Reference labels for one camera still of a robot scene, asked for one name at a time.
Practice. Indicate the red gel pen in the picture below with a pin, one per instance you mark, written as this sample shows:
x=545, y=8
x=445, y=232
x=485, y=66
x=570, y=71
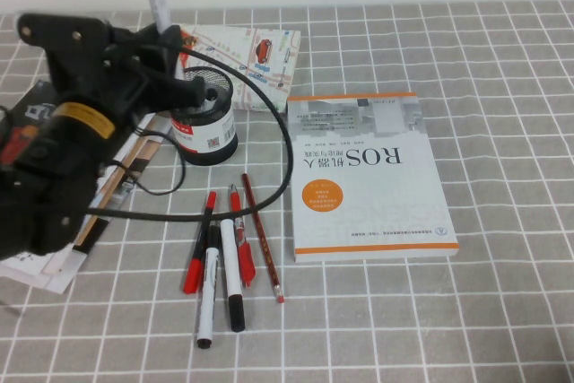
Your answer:
x=246, y=262

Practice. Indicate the white marker plain barrel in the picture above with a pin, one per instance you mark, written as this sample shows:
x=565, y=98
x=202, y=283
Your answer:
x=231, y=266

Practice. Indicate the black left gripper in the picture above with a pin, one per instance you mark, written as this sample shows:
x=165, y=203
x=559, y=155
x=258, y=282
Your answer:
x=121, y=87

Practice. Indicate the white paper booklet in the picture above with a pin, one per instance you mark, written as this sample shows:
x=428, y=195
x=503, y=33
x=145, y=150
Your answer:
x=49, y=282

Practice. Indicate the red white map book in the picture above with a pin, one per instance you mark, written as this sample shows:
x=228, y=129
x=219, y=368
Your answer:
x=269, y=73

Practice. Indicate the red black marker pen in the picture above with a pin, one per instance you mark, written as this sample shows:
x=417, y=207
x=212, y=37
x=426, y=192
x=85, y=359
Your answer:
x=193, y=273

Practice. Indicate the white marker printed barrel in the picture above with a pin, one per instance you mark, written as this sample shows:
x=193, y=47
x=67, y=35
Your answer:
x=207, y=302

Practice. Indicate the grey checked tablecloth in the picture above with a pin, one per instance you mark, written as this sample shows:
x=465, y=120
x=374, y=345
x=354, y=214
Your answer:
x=493, y=176

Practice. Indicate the white orange ROS book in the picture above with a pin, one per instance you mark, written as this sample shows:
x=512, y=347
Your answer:
x=367, y=203

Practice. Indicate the black mesh pen holder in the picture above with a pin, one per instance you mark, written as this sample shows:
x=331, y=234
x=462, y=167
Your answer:
x=211, y=145

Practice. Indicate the dark red pencil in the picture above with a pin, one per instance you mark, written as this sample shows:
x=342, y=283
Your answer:
x=262, y=239

